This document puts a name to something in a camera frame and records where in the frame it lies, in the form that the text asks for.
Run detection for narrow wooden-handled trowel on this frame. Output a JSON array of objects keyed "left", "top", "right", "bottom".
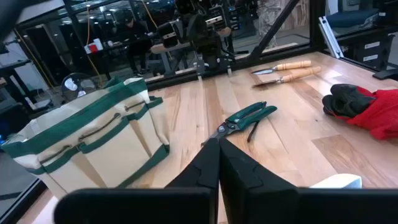
[{"left": 251, "top": 60, "right": 312, "bottom": 76}]

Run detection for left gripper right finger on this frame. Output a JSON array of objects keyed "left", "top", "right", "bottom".
[{"left": 220, "top": 139, "right": 398, "bottom": 224}]

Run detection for black table edge clamp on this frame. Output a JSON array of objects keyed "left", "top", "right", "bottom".
[{"left": 372, "top": 68, "right": 398, "bottom": 81}]

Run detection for red white box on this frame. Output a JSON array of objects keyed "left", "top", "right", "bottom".
[{"left": 84, "top": 39, "right": 103, "bottom": 54}]

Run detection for person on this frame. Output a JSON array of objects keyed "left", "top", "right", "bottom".
[{"left": 123, "top": 15, "right": 153, "bottom": 75}]

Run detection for wide wooden-handled trowel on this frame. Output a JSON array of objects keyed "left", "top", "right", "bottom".
[{"left": 252, "top": 66, "right": 322, "bottom": 88}]

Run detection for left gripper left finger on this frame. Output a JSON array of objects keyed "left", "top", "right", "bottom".
[{"left": 54, "top": 138, "right": 221, "bottom": 224}]

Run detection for yellow hanging cable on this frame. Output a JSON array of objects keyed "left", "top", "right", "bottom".
[{"left": 85, "top": 5, "right": 103, "bottom": 85}]

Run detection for cream green gardening bag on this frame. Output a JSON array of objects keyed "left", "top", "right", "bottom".
[{"left": 1, "top": 76, "right": 171, "bottom": 200}]

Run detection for blue padded seat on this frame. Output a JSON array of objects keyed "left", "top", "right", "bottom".
[{"left": 326, "top": 9, "right": 380, "bottom": 29}]

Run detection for round dark dome object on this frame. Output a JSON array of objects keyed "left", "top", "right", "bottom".
[{"left": 61, "top": 73, "right": 97, "bottom": 102}]

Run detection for red black garden gloves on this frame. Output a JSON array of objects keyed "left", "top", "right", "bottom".
[{"left": 322, "top": 83, "right": 398, "bottom": 141}]

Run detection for black box with white labels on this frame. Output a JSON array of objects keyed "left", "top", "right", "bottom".
[{"left": 345, "top": 34, "right": 396, "bottom": 71}]

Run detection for aluminium corner bracket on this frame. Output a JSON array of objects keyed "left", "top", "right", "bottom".
[{"left": 317, "top": 16, "right": 345, "bottom": 59}]

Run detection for green pruning shears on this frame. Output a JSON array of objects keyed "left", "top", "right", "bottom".
[{"left": 201, "top": 101, "right": 278, "bottom": 147}]

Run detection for white plastic piece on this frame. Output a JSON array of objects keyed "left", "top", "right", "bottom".
[{"left": 310, "top": 173, "right": 363, "bottom": 189}]

